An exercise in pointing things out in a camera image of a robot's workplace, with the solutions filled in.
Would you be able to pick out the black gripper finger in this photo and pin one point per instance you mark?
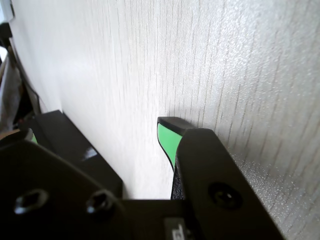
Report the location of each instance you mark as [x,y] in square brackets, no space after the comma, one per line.
[212,162]
[37,187]

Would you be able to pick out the grey background object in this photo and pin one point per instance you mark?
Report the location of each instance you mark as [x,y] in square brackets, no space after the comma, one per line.
[8,100]

